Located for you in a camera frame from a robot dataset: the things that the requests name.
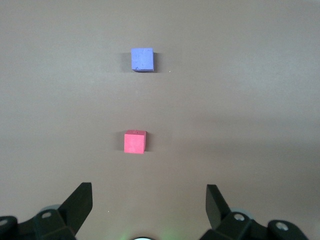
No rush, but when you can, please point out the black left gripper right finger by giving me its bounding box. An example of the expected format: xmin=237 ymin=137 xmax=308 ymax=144
xmin=201 ymin=184 xmax=310 ymax=240

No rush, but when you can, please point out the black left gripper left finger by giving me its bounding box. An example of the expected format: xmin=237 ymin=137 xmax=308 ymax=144
xmin=0 ymin=182 xmax=93 ymax=240

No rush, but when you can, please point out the blue foam cube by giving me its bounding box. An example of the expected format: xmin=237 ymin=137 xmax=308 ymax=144
xmin=130 ymin=47 xmax=155 ymax=73

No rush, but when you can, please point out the pink foam cube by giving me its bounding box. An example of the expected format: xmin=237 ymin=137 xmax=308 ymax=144
xmin=123 ymin=129 xmax=147 ymax=154

